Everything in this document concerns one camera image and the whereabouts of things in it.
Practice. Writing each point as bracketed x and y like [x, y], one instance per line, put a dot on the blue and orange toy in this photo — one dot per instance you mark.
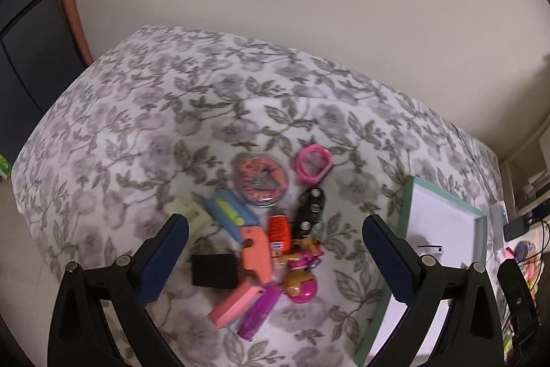
[258, 255]

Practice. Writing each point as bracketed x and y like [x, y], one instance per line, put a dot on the colourful round toy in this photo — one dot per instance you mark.
[524, 251]

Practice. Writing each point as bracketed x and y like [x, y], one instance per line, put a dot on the dark wardrobe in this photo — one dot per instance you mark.
[25, 49]

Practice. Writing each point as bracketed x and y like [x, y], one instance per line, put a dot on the teal cardboard box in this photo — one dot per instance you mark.
[447, 221]

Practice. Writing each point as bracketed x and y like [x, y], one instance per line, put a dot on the salmon foam strip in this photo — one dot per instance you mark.
[73, 14]

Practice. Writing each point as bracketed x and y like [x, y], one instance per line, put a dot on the green packet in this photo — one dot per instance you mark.
[3, 167]

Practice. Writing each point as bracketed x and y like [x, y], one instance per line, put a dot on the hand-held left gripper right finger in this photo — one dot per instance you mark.
[386, 259]

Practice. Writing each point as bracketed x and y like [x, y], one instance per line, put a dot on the pink and yellow toy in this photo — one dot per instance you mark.
[303, 289]

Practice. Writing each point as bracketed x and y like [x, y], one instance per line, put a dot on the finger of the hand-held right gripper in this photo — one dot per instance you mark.
[520, 302]

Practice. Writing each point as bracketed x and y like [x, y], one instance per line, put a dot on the round clear case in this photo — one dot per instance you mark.
[262, 178]

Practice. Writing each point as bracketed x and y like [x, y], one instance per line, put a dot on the pink smartwatch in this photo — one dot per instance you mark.
[299, 167]

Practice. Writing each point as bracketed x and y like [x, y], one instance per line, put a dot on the black power adapter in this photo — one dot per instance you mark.
[515, 230]

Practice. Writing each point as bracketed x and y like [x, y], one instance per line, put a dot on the cream hair claw clip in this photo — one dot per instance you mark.
[197, 216]

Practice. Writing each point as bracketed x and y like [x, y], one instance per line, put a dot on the orange tube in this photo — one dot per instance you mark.
[279, 229]

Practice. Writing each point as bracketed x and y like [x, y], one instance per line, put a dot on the black square pad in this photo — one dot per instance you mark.
[215, 270]

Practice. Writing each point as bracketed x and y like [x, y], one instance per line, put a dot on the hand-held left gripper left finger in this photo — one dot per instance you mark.
[165, 259]

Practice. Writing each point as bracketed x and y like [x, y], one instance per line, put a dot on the white shelf unit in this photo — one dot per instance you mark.
[515, 178]

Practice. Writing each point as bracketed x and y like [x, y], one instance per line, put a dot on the grey floral blanket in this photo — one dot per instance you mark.
[172, 113]

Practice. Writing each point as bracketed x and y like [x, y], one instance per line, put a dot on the white power strip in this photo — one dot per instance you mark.
[498, 221]

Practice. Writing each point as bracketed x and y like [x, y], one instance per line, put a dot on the purple plastic stick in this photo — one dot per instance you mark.
[258, 313]

